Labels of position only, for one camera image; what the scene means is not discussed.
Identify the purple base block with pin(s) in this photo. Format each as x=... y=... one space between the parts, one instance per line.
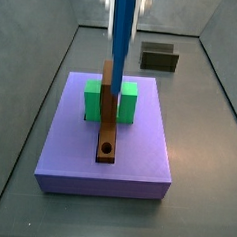
x=73 y=161

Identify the brown L-shaped holed bracket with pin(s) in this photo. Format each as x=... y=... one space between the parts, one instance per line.
x=108 y=108

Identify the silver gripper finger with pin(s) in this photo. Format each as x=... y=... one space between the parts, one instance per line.
x=141 y=7
x=109 y=5

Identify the green U-shaped block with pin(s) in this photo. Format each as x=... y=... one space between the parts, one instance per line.
x=125 y=110

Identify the blue peg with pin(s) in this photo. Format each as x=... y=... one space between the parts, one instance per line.
x=124 y=14

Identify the black angled fixture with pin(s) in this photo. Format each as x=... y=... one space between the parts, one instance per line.
x=158 y=56

